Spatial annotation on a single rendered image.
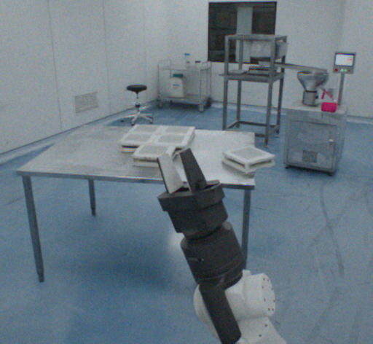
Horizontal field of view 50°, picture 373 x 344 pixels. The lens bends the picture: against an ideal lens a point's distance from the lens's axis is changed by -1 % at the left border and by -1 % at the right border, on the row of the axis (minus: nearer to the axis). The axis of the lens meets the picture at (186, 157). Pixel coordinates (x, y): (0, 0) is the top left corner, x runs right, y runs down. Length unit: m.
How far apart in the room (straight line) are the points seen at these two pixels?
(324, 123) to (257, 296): 4.22
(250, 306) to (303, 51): 7.09
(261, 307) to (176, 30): 7.99
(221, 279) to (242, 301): 0.05
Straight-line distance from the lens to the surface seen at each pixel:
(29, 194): 2.83
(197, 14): 8.27
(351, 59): 5.04
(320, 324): 2.81
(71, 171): 2.64
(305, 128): 4.85
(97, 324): 2.74
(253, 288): 0.65
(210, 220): 0.60
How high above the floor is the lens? 1.81
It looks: 20 degrees down
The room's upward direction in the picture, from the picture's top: straight up
